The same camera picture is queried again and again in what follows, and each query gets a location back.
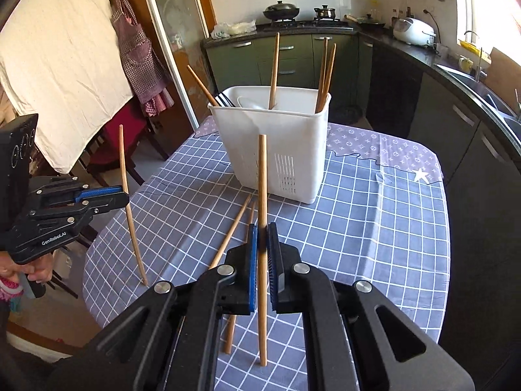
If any white hanging sheet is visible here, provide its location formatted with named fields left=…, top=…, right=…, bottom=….
left=0, top=0, right=135, bottom=174

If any gas stove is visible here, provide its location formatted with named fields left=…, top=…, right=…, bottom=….
left=256, top=16, right=355, bottom=31

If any white rice cooker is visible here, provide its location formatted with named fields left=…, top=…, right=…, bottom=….
left=393, top=17, right=437, bottom=45

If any glass sliding door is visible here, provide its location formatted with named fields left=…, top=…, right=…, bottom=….
left=138, top=0, right=220, bottom=131

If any person's left forearm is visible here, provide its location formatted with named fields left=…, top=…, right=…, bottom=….
left=0, top=275, right=22, bottom=314

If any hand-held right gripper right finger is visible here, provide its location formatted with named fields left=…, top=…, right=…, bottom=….
left=266, top=222, right=477, bottom=391

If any small steel faucet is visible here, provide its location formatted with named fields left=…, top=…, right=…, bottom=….
left=464, top=30, right=489, bottom=80

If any red wooden chair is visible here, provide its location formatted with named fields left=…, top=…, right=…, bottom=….
left=81, top=102, right=167, bottom=188

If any purple checkered apron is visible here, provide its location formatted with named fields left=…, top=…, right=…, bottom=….
left=112, top=0, right=174, bottom=117

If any kitchen window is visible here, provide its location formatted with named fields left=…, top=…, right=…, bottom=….
left=452, top=0, right=521, bottom=50

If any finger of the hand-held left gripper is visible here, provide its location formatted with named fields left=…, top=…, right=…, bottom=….
left=16, top=191, right=131, bottom=233
left=29, top=176, right=123, bottom=209

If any steel double sink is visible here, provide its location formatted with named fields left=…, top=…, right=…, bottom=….
left=437, top=63, right=521, bottom=131

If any black kitchen countertop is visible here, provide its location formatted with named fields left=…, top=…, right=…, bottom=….
left=201, top=24, right=521, bottom=131

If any clear plastic spoon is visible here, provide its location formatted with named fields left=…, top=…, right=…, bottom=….
left=237, top=96, right=271, bottom=111

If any person's left hand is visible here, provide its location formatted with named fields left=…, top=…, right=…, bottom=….
left=0, top=248, right=54, bottom=286

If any white plastic utensil holder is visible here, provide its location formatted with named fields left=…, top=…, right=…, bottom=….
left=207, top=85, right=332, bottom=204

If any white plastic bag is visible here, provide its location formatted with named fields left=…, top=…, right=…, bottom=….
left=209, top=20, right=257, bottom=39

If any blue checkered tablecloth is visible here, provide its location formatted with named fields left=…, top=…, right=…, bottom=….
left=81, top=130, right=450, bottom=391

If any purple patterned cloth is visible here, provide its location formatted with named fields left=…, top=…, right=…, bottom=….
left=195, top=116, right=444, bottom=184

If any brown cutting board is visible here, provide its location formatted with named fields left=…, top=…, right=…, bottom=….
left=486, top=47, right=521, bottom=90

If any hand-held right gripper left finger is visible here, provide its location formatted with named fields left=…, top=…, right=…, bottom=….
left=49, top=224, right=259, bottom=391

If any black wok with lid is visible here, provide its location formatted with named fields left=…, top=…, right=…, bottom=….
left=262, top=1, right=301, bottom=21

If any frying pan with lid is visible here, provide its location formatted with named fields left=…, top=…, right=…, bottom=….
left=345, top=13, right=387, bottom=29

